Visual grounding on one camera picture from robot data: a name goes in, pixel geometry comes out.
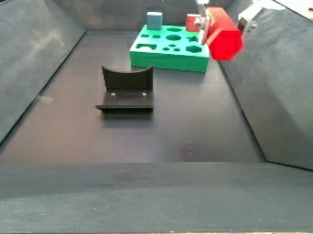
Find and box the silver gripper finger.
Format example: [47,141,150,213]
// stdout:
[194,0,210,45]
[239,0,264,32]

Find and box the red hexagon prism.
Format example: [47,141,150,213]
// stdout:
[206,7,244,60]

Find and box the salmon red rounded block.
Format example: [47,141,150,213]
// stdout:
[186,14,200,32]

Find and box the blue rectangular block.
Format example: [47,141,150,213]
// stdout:
[148,12,164,30]

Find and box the green foam shape-sorter block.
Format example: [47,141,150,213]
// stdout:
[130,26,209,72]

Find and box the black curved stand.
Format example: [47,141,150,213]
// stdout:
[95,67,154,112]

